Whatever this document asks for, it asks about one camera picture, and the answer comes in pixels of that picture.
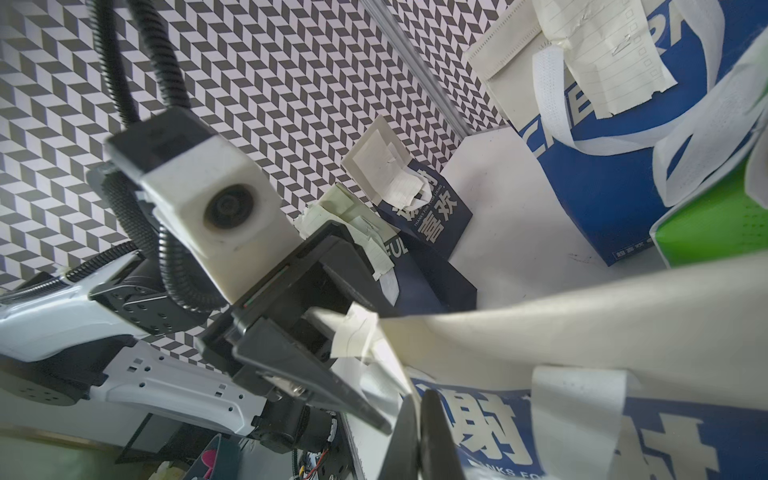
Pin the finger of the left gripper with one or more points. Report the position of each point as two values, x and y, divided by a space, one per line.
277 356

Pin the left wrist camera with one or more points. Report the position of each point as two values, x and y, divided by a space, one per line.
209 195

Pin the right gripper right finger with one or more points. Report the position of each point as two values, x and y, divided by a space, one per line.
438 454

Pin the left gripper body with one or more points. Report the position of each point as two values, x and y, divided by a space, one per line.
327 271

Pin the royal blue tote bag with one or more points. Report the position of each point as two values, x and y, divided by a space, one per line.
616 177

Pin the aluminium corner post left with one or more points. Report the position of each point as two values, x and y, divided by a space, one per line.
388 23

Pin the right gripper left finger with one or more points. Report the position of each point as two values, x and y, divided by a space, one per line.
401 461

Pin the blue cream tote bag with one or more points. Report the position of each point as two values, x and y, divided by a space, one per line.
662 376

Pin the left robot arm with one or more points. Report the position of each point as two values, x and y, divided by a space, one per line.
215 310

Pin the navy bag with white handles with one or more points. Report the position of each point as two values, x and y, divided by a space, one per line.
442 222

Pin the navy tote bag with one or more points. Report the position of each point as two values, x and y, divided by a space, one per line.
426 282

